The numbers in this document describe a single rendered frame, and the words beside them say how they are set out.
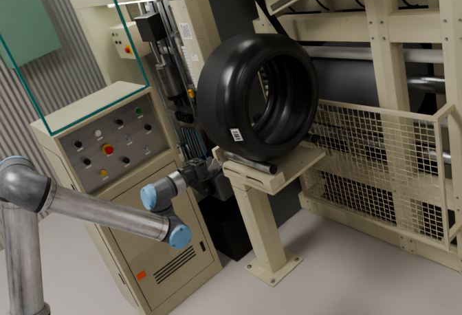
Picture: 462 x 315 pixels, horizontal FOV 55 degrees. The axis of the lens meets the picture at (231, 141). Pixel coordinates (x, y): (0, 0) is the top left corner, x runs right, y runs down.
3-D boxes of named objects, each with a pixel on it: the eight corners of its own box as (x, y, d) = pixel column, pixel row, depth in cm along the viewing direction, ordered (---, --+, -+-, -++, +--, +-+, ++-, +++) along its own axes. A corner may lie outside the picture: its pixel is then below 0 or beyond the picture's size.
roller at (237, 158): (221, 155, 219) (224, 147, 219) (227, 158, 222) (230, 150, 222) (269, 172, 192) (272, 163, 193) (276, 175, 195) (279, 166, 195)
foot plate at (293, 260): (243, 269, 276) (242, 266, 275) (273, 243, 288) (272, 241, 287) (273, 287, 255) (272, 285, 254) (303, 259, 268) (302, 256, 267)
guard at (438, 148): (304, 197, 272) (277, 94, 242) (305, 195, 273) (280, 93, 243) (449, 252, 204) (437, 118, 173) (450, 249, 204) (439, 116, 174)
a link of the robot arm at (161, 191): (142, 208, 175) (135, 186, 171) (168, 194, 181) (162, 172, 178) (153, 214, 167) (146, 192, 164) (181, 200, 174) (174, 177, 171)
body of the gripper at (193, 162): (207, 159, 180) (183, 172, 173) (212, 178, 183) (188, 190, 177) (196, 155, 186) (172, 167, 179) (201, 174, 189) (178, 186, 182)
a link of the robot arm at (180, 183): (179, 199, 174) (167, 192, 181) (190, 193, 177) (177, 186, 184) (174, 178, 171) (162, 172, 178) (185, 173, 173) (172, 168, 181)
